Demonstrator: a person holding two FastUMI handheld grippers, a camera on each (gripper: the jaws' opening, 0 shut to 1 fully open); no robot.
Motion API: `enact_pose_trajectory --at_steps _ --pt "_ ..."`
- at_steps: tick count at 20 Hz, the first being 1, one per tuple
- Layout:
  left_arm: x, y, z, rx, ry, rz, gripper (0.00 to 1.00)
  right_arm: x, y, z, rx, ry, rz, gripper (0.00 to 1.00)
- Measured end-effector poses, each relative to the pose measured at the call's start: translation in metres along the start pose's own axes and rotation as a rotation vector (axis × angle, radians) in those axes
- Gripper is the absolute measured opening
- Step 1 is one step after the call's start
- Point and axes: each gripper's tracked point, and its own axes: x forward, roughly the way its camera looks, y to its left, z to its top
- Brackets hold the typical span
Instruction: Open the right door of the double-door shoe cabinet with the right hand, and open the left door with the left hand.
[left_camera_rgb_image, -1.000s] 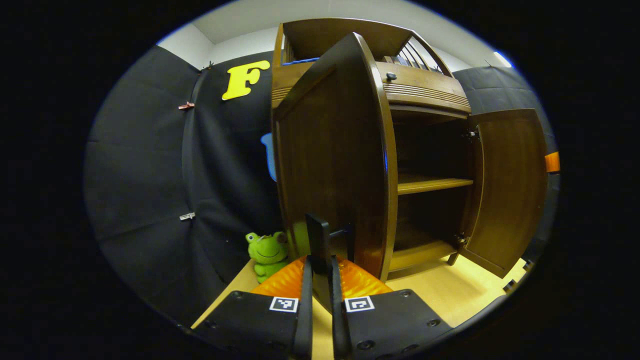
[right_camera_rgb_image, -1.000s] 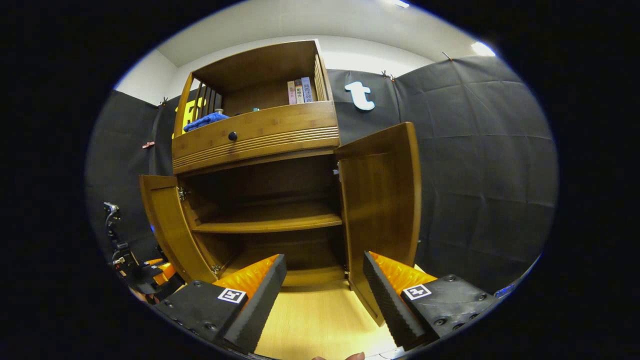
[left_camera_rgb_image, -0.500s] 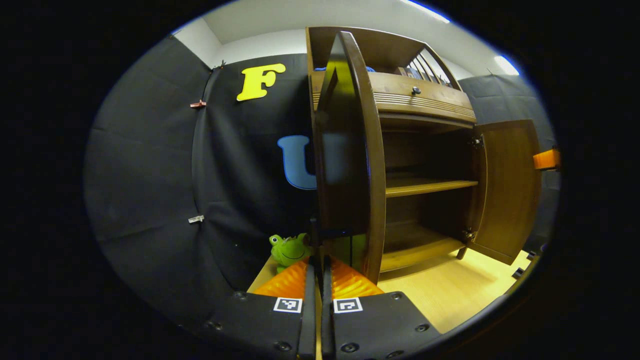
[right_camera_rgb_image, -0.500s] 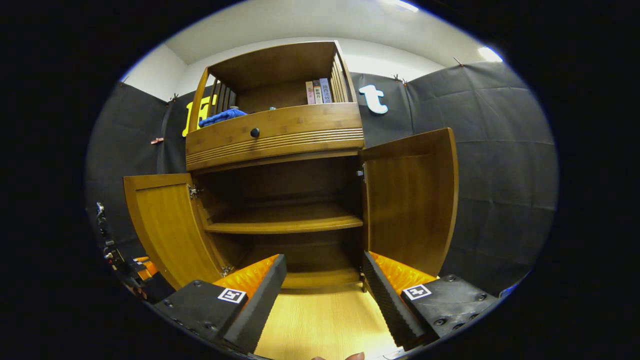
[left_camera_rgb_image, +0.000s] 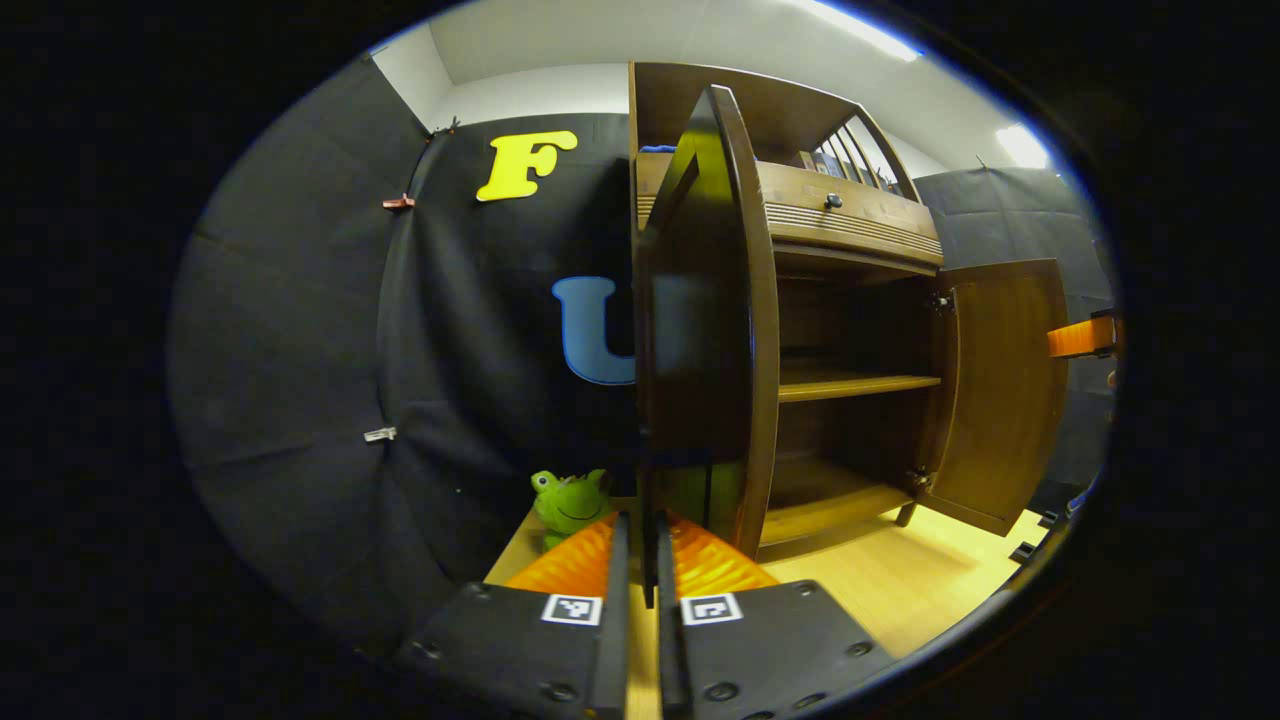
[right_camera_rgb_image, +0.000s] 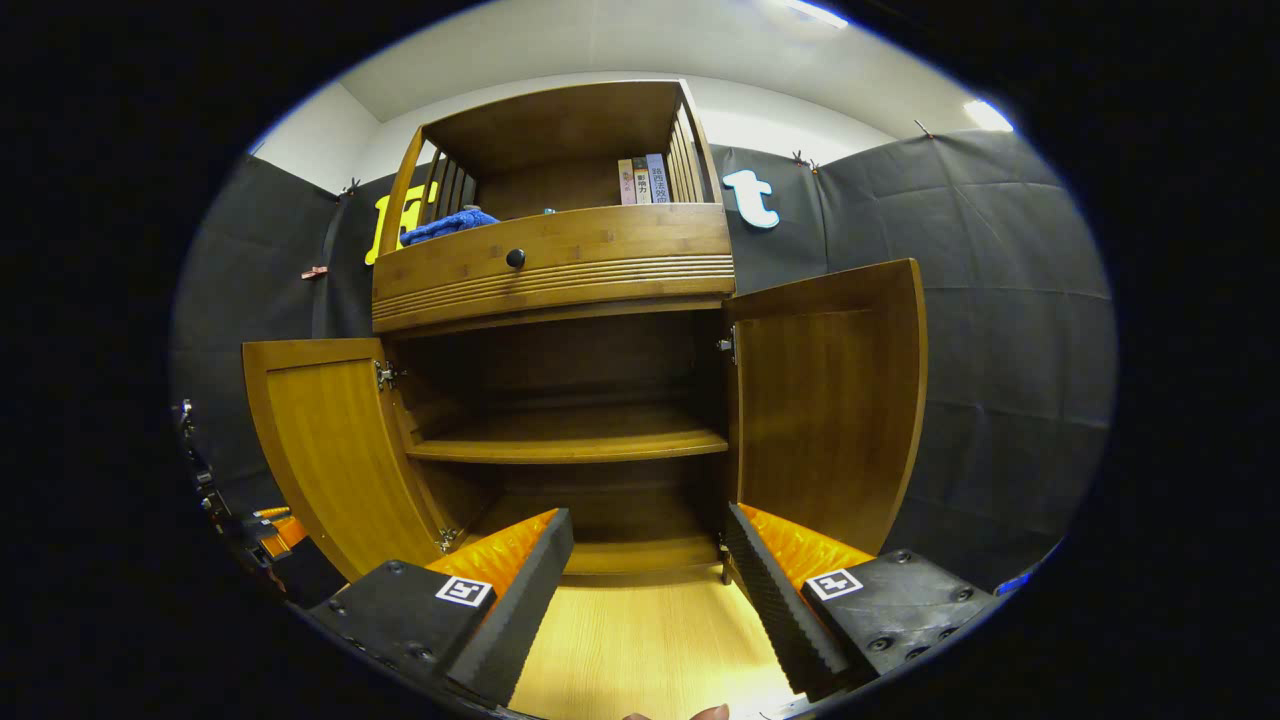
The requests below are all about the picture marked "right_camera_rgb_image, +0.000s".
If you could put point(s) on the pink spine book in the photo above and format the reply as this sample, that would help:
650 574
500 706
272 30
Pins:
626 182

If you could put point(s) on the black round drawer knob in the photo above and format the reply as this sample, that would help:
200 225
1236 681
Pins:
515 258

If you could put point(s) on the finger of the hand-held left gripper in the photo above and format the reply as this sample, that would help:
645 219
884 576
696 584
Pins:
250 526
305 575

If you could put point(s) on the wooden inner shelf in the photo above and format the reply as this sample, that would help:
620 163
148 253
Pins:
570 440

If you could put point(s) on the blue cloth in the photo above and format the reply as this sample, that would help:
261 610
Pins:
445 225

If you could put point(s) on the dark spine book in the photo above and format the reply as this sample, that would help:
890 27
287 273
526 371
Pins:
642 182

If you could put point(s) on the wooden cabinet drawer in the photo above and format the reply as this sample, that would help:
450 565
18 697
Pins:
620 245

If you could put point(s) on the black metal stand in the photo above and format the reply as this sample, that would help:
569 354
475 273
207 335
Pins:
200 470

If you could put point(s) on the wooden shoe cabinet door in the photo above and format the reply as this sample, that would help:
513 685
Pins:
830 400
330 450

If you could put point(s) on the ceiling light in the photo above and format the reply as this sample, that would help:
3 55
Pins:
988 115

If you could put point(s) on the wooden double-door shoe cabinet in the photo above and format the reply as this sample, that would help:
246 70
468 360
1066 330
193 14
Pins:
560 120

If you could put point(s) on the grey-blue spine book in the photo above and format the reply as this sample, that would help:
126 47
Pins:
659 178

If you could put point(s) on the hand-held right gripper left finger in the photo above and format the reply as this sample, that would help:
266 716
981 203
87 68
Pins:
520 600

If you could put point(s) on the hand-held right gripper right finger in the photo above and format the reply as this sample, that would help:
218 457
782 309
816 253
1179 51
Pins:
775 600

